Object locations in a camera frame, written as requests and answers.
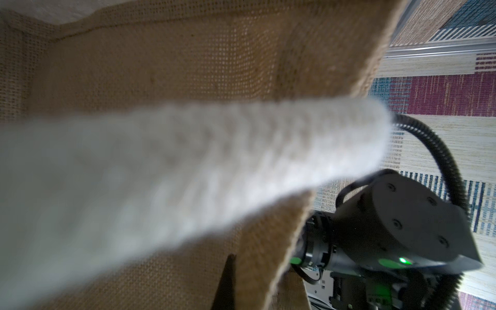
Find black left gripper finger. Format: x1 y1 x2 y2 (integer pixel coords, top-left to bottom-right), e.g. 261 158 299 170
211 254 236 310

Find burlap tote bag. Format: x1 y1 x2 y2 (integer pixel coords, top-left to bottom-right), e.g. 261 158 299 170
1 1 406 309

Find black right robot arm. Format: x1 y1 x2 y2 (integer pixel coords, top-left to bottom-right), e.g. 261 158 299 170
290 169 483 309

